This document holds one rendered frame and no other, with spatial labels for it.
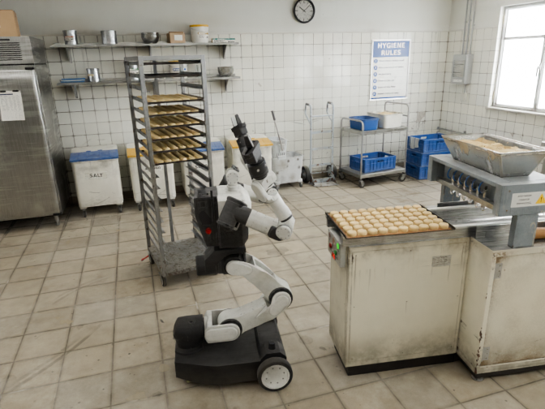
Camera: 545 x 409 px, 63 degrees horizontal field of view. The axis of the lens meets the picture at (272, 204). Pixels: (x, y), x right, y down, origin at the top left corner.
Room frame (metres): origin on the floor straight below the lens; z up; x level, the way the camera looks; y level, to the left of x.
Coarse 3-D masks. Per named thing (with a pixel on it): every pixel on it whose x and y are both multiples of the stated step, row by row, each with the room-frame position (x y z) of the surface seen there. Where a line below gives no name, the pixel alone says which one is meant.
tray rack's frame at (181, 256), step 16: (128, 64) 3.77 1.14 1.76; (128, 80) 3.77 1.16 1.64; (192, 192) 3.96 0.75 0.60; (144, 208) 3.77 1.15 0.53; (192, 208) 3.96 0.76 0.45; (144, 224) 3.77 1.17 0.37; (176, 240) 3.90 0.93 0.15; (192, 240) 3.89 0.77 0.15; (176, 256) 3.54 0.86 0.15; (192, 256) 3.53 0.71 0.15; (160, 272) 3.31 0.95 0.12; (176, 272) 3.26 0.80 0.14
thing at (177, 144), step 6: (186, 138) 3.76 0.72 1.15; (156, 144) 3.58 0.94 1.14; (162, 144) 3.48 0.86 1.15; (168, 144) 3.49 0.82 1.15; (174, 144) 3.52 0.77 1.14; (180, 144) 3.46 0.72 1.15; (186, 144) 3.45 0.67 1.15; (192, 144) 3.52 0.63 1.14; (198, 144) 3.44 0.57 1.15; (156, 150) 3.29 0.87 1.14; (162, 150) 3.35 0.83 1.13
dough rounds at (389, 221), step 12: (336, 216) 2.36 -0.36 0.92; (348, 216) 2.35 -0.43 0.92; (360, 216) 2.37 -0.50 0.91; (372, 216) 2.34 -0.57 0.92; (384, 216) 2.35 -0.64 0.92; (396, 216) 2.34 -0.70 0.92; (408, 216) 2.34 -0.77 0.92; (420, 216) 2.32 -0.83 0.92; (432, 216) 2.32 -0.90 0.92; (348, 228) 2.17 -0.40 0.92; (360, 228) 2.17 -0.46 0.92; (372, 228) 2.16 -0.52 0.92; (384, 228) 2.15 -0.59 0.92; (396, 228) 2.15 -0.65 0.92; (408, 228) 2.19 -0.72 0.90; (420, 228) 2.17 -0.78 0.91; (432, 228) 2.17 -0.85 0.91; (444, 228) 2.17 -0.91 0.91
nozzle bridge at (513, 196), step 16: (432, 160) 2.68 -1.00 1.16; (448, 160) 2.57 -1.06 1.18; (432, 176) 2.68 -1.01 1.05; (448, 176) 2.64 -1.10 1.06; (464, 176) 2.48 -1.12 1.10; (480, 176) 2.20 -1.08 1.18; (496, 176) 2.19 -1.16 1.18; (528, 176) 2.17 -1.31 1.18; (544, 176) 2.16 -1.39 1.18; (448, 192) 2.71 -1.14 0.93; (464, 192) 2.38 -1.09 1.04; (496, 192) 2.06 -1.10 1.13; (512, 192) 2.03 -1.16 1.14; (528, 192) 2.04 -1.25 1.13; (544, 192) 2.05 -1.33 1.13; (496, 208) 2.04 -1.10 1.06; (512, 208) 2.03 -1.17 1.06; (528, 208) 2.04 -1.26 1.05; (544, 208) 2.06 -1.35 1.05; (512, 224) 2.06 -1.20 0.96; (528, 224) 2.05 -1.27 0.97; (512, 240) 2.05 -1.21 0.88; (528, 240) 2.05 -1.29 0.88
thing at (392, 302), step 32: (352, 256) 2.11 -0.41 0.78; (384, 256) 2.14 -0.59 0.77; (416, 256) 2.16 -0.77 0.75; (448, 256) 2.19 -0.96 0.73; (352, 288) 2.11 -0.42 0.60; (384, 288) 2.14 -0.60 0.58; (416, 288) 2.17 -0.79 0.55; (448, 288) 2.19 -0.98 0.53; (352, 320) 2.11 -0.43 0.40; (384, 320) 2.14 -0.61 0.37; (416, 320) 2.17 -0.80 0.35; (448, 320) 2.20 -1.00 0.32; (352, 352) 2.11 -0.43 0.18; (384, 352) 2.14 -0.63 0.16; (416, 352) 2.17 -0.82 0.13; (448, 352) 2.20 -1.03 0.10
